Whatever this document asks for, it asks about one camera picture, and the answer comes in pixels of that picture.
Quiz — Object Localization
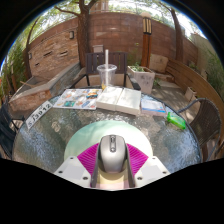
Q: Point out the colourful picture magazine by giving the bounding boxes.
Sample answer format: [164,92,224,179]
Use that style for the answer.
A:
[53,88,103,110]

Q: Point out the forked tree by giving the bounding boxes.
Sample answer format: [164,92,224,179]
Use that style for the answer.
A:
[54,0,98,68]

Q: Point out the wooden bollard lamp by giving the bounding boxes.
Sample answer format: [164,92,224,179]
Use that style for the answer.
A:
[140,16,153,68]

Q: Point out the curved wooden bench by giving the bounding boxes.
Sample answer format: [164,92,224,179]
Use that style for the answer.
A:
[165,59,224,111]

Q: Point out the green plastic object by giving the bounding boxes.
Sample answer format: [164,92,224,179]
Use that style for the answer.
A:
[166,111,187,130]

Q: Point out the dark wooden slatted chair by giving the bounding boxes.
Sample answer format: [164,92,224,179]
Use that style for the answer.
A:
[69,51,142,92]

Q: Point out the clear plastic cup with straw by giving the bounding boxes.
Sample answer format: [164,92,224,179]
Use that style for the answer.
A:
[96,49,118,90]

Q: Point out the white planter box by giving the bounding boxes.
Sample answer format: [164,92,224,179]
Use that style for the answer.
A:
[127,64,156,95]

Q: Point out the grey computer mouse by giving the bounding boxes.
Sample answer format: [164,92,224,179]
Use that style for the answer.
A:
[97,134,129,174]

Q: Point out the beige stone block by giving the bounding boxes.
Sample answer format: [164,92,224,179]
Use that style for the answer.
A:
[148,53,170,74]

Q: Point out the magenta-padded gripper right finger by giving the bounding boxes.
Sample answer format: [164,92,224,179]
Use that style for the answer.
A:
[125,143,172,188]

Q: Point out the white utility box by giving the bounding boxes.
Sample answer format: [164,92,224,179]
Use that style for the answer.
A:
[92,44,104,54]

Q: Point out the blue-covered book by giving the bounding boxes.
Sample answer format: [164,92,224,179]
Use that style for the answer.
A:
[140,96,167,117]

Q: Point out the open white book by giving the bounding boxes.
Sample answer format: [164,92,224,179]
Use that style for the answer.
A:
[95,85,142,116]

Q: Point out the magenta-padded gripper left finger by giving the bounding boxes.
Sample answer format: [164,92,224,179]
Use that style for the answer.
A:
[53,143,101,188]

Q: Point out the brown wicker chair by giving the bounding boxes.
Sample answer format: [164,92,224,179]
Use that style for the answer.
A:
[176,97,223,161]

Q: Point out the slim leaning tree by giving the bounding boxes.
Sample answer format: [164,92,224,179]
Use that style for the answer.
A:
[169,6,185,63]

